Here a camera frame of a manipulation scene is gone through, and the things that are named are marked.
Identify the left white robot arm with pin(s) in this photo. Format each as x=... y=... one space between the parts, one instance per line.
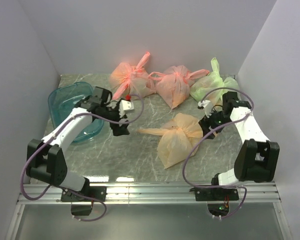
x=45 y=158

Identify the teal plastic tray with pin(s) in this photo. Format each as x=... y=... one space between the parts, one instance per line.
x=61 y=102

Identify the orange printed plastic bag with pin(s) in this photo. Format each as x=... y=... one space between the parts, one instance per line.
x=178 y=137

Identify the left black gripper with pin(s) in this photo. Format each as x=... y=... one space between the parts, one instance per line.
x=118 y=130

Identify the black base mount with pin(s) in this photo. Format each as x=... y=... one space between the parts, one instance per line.
x=218 y=199
x=82 y=203

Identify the middle pink tied bag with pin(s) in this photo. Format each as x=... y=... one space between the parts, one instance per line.
x=173 y=85

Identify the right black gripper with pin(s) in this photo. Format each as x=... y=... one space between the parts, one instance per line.
x=205 y=123

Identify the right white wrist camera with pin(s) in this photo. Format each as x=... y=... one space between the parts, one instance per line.
x=207 y=106

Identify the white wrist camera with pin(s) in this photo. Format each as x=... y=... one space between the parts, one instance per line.
x=207 y=106
x=125 y=106

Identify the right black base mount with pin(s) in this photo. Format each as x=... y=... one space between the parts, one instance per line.
x=218 y=199

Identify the left pink tied bag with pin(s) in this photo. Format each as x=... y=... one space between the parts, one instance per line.
x=129 y=79

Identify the aluminium rail frame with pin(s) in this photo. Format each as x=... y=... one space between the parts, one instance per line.
x=144 y=200

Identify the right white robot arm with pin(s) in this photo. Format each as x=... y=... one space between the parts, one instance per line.
x=258 y=156

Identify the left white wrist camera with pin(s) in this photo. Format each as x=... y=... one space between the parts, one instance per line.
x=125 y=106

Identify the pink tied bag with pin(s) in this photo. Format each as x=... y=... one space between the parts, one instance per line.
x=129 y=79
x=173 y=85

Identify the green tied bag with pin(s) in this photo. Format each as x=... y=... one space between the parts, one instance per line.
x=212 y=81

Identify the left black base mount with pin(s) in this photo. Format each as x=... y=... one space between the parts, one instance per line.
x=82 y=203

